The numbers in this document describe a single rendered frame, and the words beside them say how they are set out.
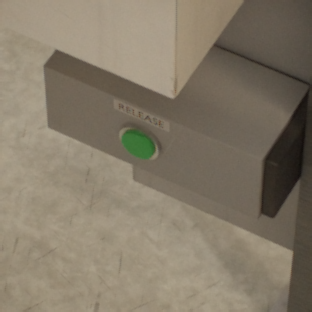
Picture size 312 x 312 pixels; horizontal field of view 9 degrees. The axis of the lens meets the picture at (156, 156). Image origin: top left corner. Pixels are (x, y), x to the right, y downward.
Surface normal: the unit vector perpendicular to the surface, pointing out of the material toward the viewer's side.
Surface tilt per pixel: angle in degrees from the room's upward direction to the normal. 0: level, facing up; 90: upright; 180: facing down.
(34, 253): 0
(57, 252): 0
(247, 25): 90
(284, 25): 90
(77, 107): 90
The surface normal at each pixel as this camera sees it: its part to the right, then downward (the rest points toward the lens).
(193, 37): 0.88, 0.38
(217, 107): 0.00, -0.61
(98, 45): -0.48, 0.70
